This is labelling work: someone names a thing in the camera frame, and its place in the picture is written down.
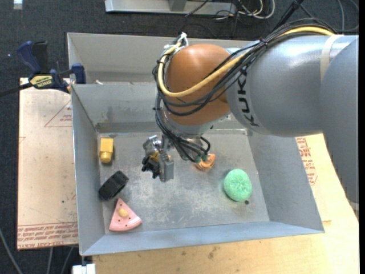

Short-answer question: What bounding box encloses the grey metal bin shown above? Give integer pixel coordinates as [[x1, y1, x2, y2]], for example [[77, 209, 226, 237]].
[[67, 32, 326, 257]]

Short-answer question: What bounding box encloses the green scrub ball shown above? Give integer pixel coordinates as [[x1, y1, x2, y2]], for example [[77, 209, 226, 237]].
[[223, 168, 253, 203]]

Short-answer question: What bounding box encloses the brown cardboard board, red print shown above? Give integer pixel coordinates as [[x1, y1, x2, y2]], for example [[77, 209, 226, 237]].
[[17, 77, 333, 251]]

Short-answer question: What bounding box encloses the yellow block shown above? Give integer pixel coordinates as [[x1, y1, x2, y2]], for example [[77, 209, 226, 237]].
[[99, 137, 115, 164]]

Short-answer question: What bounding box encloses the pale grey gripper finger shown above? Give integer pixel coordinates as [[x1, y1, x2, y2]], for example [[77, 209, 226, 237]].
[[159, 160, 175, 183]]

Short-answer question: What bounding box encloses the black ring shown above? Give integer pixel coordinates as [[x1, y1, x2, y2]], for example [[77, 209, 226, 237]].
[[98, 170, 129, 202]]

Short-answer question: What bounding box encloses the pink toy watermelon slice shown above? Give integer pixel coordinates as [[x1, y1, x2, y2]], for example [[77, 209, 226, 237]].
[[108, 198, 143, 233]]

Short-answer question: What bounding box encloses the orange toy food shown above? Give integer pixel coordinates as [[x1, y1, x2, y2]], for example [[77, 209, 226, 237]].
[[194, 152, 217, 171]]

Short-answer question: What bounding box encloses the black and yellow toy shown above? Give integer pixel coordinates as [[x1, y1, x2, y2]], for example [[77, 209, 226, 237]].
[[141, 150, 161, 179]]

